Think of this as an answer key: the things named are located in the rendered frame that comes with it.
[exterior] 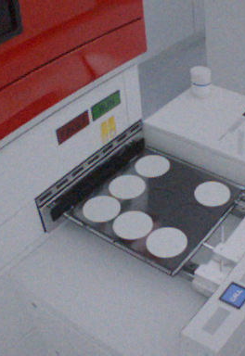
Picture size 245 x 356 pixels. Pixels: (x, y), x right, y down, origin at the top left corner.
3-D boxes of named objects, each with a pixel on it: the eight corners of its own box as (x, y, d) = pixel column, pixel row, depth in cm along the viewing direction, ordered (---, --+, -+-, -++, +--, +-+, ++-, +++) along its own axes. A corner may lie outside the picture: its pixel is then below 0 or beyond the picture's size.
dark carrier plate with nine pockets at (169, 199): (69, 213, 124) (68, 212, 124) (147, 150, 143) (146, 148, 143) (172, 271, 105) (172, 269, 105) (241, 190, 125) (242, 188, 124)
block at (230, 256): (212, 258, 109) (212, 250, 107) (219, 249, 111) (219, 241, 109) (238, 271, 104) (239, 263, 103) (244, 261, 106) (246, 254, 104)
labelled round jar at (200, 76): (187, 95, 154) (186, 70, 148) (198, 87, 158) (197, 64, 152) (204, 100, 150) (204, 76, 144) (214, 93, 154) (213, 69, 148)
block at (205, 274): (193, 279, 104) (194, 272, 102) (201, 270, 106) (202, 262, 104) (221, 293, 100) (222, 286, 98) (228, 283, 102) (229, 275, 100)
